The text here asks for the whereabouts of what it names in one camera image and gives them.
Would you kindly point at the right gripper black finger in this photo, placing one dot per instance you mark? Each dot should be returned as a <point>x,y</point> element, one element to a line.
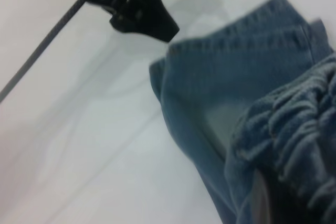
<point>273,203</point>

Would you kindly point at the blue denim shorts basketball print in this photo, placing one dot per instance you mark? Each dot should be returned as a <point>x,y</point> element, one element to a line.
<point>223,82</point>

